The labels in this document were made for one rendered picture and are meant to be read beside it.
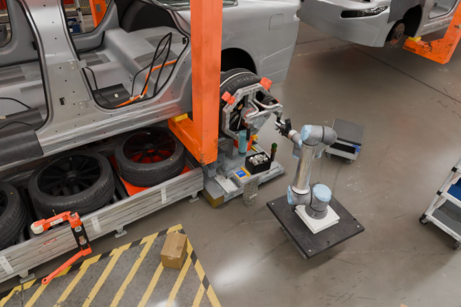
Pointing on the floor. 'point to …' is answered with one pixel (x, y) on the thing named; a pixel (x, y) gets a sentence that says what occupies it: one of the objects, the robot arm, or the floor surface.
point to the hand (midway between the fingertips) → (276, 120)
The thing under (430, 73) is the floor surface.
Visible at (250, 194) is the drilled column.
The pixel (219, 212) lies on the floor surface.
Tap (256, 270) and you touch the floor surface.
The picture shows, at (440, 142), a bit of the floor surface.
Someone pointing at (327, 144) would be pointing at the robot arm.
